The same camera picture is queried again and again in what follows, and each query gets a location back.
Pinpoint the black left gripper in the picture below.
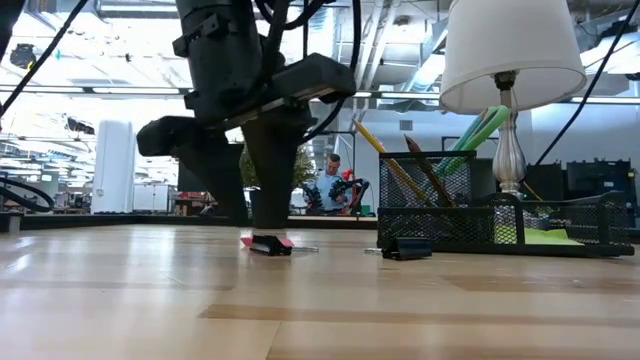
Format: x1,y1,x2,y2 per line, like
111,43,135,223
177,52,358,230

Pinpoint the yellow pencil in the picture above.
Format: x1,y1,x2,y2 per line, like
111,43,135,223
352,118,432,207

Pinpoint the black mesh desk organizer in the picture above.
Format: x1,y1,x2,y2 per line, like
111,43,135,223
375,150,635,259

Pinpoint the teal plastic pen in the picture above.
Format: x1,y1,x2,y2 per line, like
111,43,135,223
434,107,489,176

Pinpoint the green marker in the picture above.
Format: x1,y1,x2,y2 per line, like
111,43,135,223
439,104,512,176

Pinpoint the black background monitor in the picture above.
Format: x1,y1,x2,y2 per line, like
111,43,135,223
177,159,209,194

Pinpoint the pink eraser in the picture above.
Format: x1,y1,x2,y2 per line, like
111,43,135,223
239,236,296,250

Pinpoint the person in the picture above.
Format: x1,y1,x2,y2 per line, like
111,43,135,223
312,153,352,214

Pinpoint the red black background equipment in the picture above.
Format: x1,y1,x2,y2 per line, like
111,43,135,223
299,168,373,217

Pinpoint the white round column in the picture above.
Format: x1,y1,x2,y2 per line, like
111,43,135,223
91,118,138,215

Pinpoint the white shade table lamp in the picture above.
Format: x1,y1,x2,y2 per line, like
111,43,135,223
438,0,589,202

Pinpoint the green sticky note pad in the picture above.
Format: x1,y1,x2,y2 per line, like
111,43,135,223
499,227,585,247

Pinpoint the dark background monitor bank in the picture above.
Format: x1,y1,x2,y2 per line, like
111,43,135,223
522,158,639,208

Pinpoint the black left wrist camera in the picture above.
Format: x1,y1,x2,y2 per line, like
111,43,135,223
136,115,205,158

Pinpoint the black aluminium table frame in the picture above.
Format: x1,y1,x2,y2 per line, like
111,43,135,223
0,212,640,245

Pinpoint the thick black cable loop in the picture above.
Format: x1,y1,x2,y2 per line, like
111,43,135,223
0,177,56,214

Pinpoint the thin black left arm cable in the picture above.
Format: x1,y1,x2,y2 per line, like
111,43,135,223
0,0,90,119

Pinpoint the thin black hanging cable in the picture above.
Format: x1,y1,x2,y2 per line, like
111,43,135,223
533,0,640,167

